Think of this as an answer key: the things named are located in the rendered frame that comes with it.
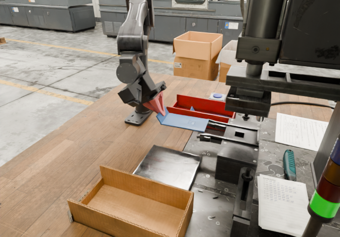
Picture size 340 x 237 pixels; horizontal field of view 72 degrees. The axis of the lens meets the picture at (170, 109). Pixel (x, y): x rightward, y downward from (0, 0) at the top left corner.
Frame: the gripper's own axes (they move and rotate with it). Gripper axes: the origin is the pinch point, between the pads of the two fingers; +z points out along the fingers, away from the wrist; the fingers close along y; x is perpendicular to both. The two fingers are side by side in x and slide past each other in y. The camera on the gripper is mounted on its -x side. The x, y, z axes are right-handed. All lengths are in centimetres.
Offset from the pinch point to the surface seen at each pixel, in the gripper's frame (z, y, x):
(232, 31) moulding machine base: 50, -53, 447
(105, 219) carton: 3.8, -0.9, -36.6
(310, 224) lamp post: 18.4, 34.0, -28.9
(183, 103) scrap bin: 7.5, -4.1, 23.3
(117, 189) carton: 6.0, -7.4, -25.3
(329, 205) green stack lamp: 13, 38, -30
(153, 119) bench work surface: 4.9, -12.3, 10.5
